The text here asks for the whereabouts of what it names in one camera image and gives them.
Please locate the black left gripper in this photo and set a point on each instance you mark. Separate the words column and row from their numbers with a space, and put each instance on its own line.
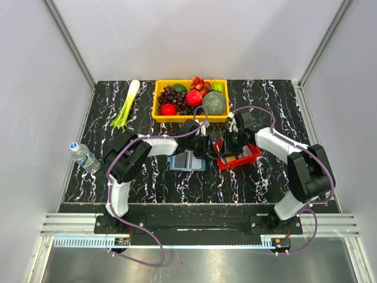
column 207, row 144

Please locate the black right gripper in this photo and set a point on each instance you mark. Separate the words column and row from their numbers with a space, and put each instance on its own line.
column 228, row 147

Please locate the red plastic card tray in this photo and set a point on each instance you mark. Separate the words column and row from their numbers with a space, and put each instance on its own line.
column 232, row 162

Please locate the blue leather card holder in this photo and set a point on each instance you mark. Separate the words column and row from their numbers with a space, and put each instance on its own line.
column 193, row 164

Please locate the black VIP card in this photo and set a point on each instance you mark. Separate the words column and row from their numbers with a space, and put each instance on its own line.
column 180, row 161

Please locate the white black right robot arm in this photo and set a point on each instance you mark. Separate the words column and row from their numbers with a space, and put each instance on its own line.
column 309, row 172

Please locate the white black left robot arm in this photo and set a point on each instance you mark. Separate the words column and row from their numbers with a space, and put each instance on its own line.
column 127, row 155

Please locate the yellow plastic fruit bin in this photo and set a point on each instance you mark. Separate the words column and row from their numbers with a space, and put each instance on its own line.
column 160, row 84

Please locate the green netted melon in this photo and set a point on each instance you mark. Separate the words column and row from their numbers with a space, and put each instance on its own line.
column 215, row 103

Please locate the dark blueberry cluster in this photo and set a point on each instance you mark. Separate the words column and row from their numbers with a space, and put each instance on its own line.
column 191, row 111

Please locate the red pomegranate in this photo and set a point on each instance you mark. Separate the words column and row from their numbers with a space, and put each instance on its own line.
column 194, row 98

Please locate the red lychee cluster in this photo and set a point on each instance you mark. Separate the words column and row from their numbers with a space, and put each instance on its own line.
column 199, row 84

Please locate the red tomato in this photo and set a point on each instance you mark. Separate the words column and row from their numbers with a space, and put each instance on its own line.
column 168, row 109

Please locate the dark green avocado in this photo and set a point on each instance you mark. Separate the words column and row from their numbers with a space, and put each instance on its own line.
column 179, row 88

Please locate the dark purple grape bunch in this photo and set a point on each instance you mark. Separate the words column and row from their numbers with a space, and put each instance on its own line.
column 170, row 96

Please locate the green white celery stalk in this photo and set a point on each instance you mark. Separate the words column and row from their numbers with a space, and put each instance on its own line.
column 121, row 121

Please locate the clear plastic water bottle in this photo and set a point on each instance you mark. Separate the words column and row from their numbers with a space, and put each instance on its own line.
column 84, row 157

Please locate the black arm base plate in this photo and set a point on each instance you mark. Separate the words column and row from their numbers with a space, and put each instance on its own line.
column 250, row 224

